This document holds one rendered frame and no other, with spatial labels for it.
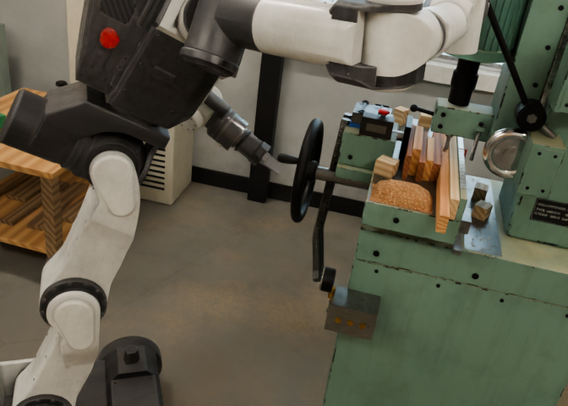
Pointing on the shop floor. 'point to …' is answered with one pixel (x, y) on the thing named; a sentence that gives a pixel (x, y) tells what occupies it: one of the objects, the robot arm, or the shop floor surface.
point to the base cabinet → (449, 346)
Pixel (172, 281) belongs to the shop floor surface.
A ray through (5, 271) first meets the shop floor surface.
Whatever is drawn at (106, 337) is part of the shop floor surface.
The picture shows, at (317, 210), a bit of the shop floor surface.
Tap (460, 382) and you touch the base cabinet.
